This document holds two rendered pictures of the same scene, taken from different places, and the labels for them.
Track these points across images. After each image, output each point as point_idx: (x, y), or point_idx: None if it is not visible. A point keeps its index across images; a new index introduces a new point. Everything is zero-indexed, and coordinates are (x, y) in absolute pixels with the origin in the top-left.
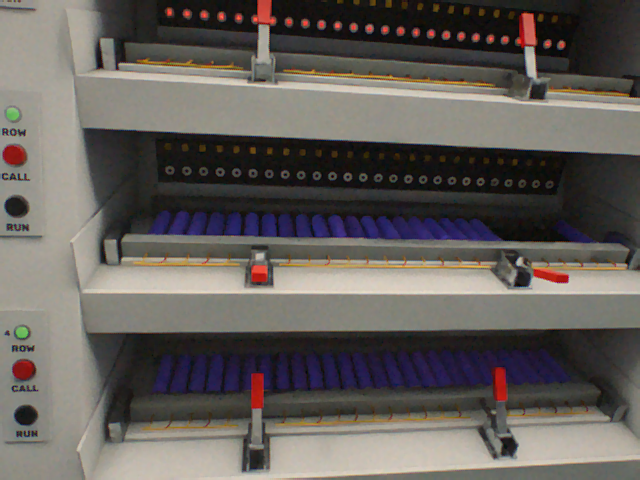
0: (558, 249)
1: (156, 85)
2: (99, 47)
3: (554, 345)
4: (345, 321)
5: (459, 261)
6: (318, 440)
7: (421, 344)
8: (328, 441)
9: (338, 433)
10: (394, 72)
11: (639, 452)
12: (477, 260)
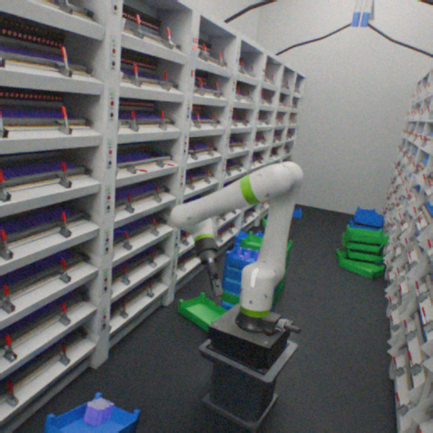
0: (162, 158)
1: (126, 134)
2: None
3: None
4: (143, 178)
5: (152, 163)
6: (134, 206)
7: (132, 184)
8: (135, 206)
9: (135, 205)
10: (142, 122)
11: (173, 197)
12: (154, 162)
